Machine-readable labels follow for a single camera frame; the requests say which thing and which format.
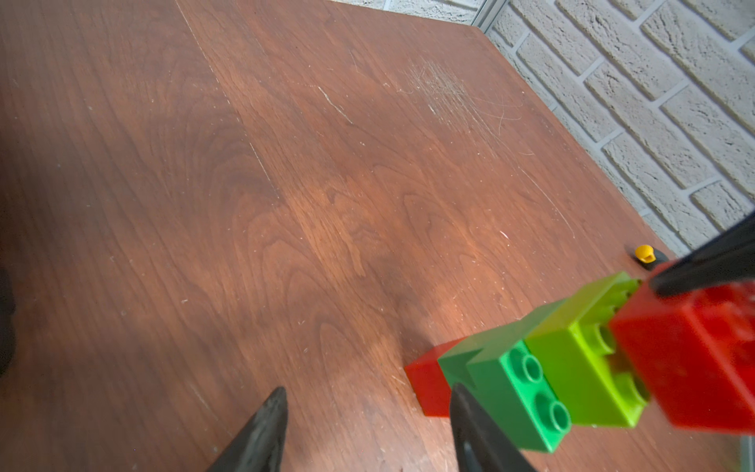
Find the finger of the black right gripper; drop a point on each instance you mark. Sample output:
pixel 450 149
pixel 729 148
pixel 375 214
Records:
pixel 727 258

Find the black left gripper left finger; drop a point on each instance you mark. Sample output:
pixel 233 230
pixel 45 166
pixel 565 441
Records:
pixel 259 445

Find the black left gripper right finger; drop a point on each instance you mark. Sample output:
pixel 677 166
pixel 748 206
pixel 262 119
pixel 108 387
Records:
pixel 480 445

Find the red lego brick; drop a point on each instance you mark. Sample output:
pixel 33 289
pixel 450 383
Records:
pixel 428 382
pixel 695 354

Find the lime green long lego brick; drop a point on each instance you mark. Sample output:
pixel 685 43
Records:
pixel 580 356

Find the black yellow screwdriver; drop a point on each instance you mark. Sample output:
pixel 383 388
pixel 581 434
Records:
pixel 647 256

